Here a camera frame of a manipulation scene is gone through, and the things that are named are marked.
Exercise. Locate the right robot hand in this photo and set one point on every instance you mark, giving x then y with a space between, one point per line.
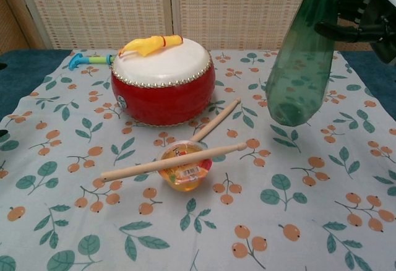
359 20

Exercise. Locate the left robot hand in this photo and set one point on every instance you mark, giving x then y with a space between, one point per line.
2 67

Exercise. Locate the green spray bottle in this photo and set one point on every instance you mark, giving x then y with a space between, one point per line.
301 60

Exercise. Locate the floral printed tablecloth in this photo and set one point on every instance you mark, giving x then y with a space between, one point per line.
198 190

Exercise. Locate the blue green toy stick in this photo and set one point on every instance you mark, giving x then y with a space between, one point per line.
91 61

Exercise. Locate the yellow rubber chicken toy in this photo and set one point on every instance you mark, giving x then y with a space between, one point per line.
148 45

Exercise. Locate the red drum with white skin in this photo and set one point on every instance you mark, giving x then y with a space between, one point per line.
162 82

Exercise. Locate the wooden drumstick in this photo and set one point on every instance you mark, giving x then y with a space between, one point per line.
173 161
216 122

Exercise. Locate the woven bamboo folding screen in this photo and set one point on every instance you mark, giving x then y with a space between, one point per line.
173 8

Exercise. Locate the orange jelly cup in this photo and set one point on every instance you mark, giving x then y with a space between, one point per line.
185 172

